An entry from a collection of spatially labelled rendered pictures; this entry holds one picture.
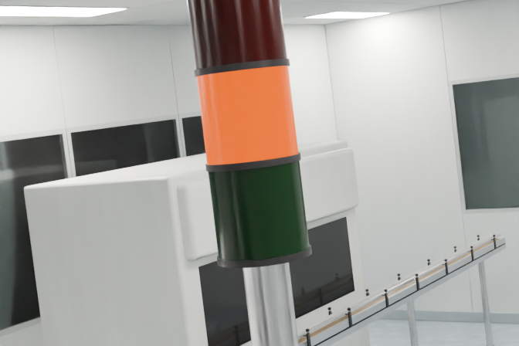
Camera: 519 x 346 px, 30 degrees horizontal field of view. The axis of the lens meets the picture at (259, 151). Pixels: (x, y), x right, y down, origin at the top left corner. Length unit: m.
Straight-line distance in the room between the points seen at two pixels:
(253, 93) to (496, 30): 8.43
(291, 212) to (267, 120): 0.05
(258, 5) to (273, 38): 0.02
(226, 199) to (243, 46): 0.08
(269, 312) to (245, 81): 0.12
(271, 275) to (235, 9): 0.14
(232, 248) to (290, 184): 0.04
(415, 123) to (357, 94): 0.67
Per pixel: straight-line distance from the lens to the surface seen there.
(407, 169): 9.33
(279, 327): 0.52
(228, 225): 0.50
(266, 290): 0.51
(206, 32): 0.50
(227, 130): 0.49
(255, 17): 0.49
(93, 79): 6.94
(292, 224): 0.50
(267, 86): 0.49
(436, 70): 9.12
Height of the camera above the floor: 2.28
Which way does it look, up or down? 3 degrees down
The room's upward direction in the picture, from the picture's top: 7 degrees counter-clockwise
